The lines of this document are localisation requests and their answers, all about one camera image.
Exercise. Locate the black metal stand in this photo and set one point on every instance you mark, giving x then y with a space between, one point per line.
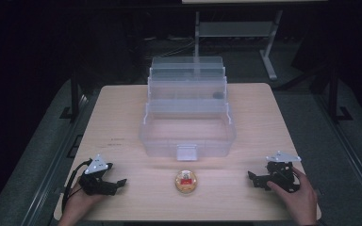
334 94
74 97

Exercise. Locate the person's left hand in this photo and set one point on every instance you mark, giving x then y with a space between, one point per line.
77 205

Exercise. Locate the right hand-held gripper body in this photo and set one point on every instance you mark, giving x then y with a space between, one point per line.
282 171

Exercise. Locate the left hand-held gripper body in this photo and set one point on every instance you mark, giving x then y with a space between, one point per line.
96 183

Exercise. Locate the grey metal stand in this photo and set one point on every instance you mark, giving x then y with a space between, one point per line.
235 29

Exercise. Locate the clear plastic tiered storage box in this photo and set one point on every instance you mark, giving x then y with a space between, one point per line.
187 109

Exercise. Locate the person's right hand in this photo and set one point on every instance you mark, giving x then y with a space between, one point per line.
298 201

